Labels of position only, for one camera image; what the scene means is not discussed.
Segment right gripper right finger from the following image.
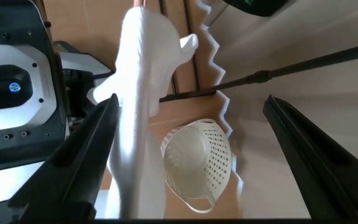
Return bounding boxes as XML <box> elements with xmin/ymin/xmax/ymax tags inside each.
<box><xmin>262</xmin><ymin>95</ymin><xmax>358</xmax><ymax>218</ymax></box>

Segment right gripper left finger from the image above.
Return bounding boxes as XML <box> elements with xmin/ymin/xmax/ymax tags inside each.
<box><xmin>7</xmin><ymin>93</ymin><xmax>121</xmax><ymax>220</ymax></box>

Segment white garment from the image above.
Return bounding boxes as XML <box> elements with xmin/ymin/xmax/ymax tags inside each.
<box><xmin>87</xmin><ymin>6</ymin><xmax>200</xmax><ymax>220</ymax></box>

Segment black shorts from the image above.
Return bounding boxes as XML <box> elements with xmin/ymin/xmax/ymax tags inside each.
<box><xmin>222</xmin><ymin>0</ymin><xmax>289</xmax><ymax>18</ymax></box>

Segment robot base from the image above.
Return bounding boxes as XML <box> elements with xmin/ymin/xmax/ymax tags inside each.
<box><xmin>0</xmin><ymin>0</ymin><xmax>116</xmax><ymax>224</ymax></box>

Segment black clothes rack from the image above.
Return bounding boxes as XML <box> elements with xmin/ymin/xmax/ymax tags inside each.
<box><xmin>157</xmin><ymin>0</ymin><xmax>358</xmax><ymax>103</ymax></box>

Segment white laundry basket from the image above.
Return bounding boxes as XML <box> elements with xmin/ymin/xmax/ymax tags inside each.
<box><xmin>160</xmin><ymin>118</ymin><xmax>232</xmax><ymax>215</ymax></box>

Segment beige curtain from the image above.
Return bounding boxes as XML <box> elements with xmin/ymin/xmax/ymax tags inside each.
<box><xmin>196</xmin><ymin>0</ymin><xmax>358</xmax><ymax>218</ymax></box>

